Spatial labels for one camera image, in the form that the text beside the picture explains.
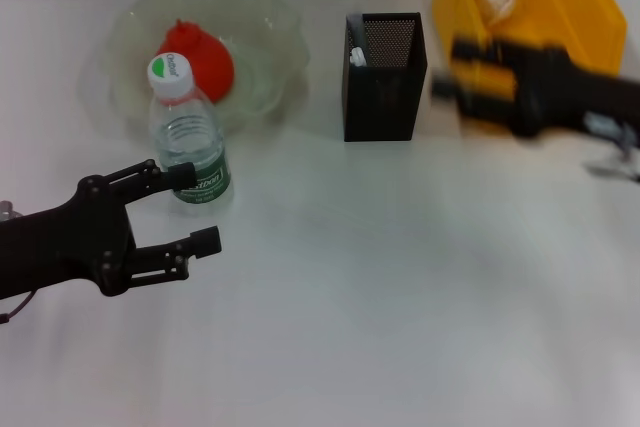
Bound silver grey pen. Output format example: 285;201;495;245
348;14;369;54

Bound green glass fruit plate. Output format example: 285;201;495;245
94;0;309;141

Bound black mesh pen holder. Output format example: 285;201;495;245
342;11;430;143

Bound yellow plastic bin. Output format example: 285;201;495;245
432;0;629;129

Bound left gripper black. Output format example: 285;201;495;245
0;159;223;298

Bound clear plastic water bottle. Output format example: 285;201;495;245
147;52;234;206

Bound red-orange toy orange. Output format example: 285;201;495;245
154;19;235;104

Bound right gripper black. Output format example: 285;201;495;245
431;38;640;139

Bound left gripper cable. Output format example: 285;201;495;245
0;199;34;326

